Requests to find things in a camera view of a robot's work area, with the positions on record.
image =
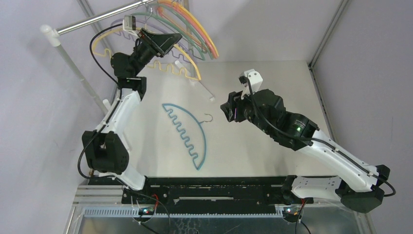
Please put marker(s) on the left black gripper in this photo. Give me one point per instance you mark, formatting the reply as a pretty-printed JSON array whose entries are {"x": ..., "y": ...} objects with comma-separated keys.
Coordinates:
[{"x": 157, "y": 44}]

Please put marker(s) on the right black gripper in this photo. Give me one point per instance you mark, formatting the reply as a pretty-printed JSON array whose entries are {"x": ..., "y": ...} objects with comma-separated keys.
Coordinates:
[{"x": 234, "y": 107}]

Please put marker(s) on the yellow smooth hanger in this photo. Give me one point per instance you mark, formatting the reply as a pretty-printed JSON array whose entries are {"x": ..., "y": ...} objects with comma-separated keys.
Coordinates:
[{"x": 193, "y": 22}]

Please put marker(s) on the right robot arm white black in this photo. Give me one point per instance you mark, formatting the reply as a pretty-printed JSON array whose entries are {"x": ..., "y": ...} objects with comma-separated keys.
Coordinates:
[{"x": 356, "y": 184}]

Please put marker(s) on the blue wavy hanger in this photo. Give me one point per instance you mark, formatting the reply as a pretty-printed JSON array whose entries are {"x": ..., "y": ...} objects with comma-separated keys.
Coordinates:
[{"x": 190, "y": 131}]

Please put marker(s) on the right circuit board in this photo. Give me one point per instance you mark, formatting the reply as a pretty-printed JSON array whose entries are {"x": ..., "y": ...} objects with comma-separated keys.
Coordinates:
[{"x": 290, "y": 211}]

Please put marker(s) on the circuit board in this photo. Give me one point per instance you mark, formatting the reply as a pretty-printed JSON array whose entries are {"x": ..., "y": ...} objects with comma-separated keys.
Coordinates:
[
  {"x": 146, "y": 211},
  {"x": 290, "y": 211}
]

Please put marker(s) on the left circuit board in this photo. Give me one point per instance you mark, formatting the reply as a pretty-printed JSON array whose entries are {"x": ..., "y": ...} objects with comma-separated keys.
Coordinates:
[{"x": 146, "y": 211}]

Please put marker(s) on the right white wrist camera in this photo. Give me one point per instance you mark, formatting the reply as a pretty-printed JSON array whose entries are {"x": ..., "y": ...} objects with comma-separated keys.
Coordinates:
[{"x": 251, "y": 80}]

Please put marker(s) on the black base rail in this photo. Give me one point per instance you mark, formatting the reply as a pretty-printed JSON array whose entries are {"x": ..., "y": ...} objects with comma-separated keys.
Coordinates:
[{"x": 211, "y": 197}]

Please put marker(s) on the aluminium frame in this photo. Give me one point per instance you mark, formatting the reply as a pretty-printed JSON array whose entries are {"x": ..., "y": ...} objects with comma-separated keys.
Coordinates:
[{"x": 96, "y": 18}]

